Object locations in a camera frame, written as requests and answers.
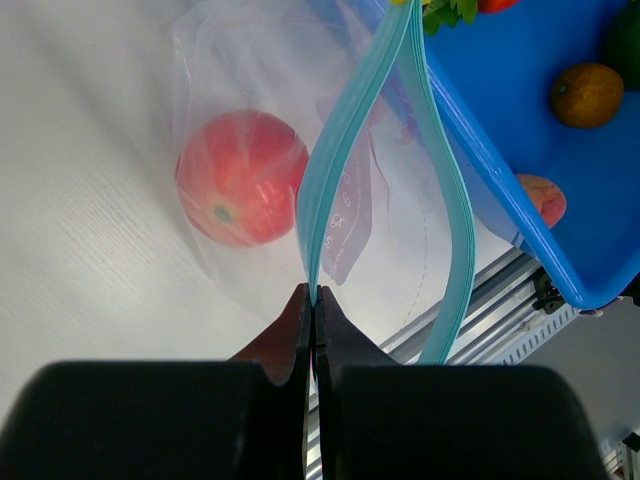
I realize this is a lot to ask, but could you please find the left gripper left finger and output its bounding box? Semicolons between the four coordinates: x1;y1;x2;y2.
1;284;312;479

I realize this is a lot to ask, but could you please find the blue plastic bin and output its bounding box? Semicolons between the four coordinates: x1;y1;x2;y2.
424;1;639;310

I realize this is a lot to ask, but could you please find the brown orange fruit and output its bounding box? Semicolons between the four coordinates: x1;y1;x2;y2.
550;62;624;129

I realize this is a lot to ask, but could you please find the orange carrot with leaves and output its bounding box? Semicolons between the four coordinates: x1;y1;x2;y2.
422;0;519;36

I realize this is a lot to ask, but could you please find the pink peach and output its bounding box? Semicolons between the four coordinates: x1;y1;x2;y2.
516;174;567;229

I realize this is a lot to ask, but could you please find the green lime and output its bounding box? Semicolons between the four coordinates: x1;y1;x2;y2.
600;1;639;91

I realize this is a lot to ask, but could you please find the aluminium mounting rail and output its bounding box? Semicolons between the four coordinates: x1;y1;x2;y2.
306;249;553;479

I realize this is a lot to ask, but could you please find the red apple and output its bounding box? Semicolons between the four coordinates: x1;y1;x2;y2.
175;109;309;248

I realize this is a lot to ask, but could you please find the white slotted cable duct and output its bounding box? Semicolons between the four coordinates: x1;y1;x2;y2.
490;305;579;366

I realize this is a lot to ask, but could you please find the clear zip top bag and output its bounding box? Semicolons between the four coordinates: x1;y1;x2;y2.
172;1;476;364

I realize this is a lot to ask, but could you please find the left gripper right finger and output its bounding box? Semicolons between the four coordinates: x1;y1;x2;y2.
313;287;606;479

